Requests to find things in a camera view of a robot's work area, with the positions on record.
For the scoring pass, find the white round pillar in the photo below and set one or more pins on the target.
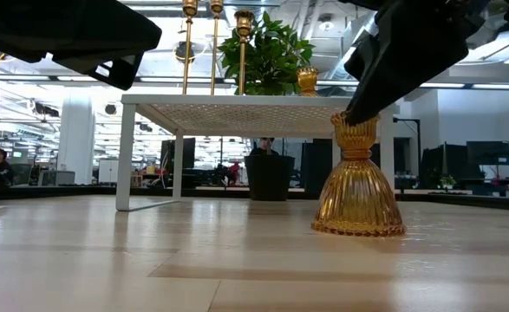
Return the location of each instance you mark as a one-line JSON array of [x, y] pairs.
[[76, 143]]

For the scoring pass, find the white perforated metal shelf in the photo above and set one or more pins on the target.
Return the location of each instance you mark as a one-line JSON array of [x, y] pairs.
[[245, 102]]

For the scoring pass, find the tall brass candlestick holder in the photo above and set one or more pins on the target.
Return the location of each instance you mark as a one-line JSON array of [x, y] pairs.
[[214, 52]]

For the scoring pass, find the dark desktop monitor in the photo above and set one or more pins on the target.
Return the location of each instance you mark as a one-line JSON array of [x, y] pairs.
[[488, 152]]

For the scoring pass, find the person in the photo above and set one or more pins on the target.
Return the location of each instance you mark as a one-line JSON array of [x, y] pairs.
[[1, 167], [263, 147]]

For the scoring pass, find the short brass candlestick holder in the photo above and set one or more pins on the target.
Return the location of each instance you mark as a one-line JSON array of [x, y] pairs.
[[242, 65]]

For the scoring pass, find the medium brass candlestick holder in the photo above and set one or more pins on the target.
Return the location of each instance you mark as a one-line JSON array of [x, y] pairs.
[[187, 52]]

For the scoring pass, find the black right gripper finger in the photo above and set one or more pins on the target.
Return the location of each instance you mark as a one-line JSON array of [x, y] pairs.
[[410, 60], [360, 56]]

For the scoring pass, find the black aluminium table frame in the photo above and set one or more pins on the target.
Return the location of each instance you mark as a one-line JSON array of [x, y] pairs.
[[63, 191]]

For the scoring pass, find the green plant in black pot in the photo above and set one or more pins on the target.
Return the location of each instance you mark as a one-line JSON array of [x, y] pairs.
[[269, 177]]

